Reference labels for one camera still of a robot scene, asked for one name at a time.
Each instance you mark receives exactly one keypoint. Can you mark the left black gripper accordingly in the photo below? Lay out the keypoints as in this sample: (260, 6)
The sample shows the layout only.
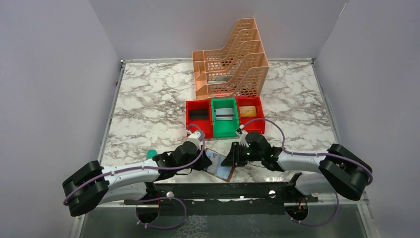
(203, 162)

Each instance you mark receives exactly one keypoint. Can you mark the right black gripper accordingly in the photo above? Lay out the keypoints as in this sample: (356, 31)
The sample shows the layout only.
(233, 158)

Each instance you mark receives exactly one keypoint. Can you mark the silver VIP card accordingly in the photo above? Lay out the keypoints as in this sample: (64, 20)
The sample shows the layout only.
(224, 114)
(215, 157)

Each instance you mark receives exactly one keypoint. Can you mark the brown leather card holder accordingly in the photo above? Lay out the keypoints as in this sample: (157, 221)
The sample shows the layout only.
(223, 173)

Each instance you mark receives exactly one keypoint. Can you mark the green plastic bin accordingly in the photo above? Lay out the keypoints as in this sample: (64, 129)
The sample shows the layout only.
(224, 128)

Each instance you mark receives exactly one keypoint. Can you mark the red bin with gold card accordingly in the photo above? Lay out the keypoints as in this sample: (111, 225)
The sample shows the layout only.
(258, 125)

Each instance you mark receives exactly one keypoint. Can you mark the red bin with black card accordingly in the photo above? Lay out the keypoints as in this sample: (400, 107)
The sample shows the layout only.
(205, 125)

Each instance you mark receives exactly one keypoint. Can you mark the peach plastic file organizer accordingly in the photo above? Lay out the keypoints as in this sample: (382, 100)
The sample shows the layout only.
(238, 69)

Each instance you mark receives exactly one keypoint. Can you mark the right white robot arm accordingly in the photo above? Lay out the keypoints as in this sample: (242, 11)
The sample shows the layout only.
(334, 170)

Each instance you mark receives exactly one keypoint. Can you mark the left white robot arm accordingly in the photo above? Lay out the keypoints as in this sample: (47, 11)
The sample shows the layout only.
(94, 184)

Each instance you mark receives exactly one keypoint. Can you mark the black card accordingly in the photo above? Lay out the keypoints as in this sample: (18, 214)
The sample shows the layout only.
(198, 115)

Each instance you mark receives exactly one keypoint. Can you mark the gold card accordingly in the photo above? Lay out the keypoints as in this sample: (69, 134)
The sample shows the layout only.
(248, 111)

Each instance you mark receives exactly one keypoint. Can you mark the green eraser block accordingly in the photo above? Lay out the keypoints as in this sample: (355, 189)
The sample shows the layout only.
(151, 153)

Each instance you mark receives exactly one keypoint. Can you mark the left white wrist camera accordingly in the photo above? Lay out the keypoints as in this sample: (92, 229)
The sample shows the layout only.
(196, 138)

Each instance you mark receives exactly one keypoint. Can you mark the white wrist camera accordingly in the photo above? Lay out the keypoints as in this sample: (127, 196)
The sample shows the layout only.
(196, 138)
(242, 136)

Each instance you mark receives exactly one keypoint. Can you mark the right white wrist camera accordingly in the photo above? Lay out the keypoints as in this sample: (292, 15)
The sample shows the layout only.
(242, 136)

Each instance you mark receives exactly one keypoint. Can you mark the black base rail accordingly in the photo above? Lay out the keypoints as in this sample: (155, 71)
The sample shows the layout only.
(212, 199)

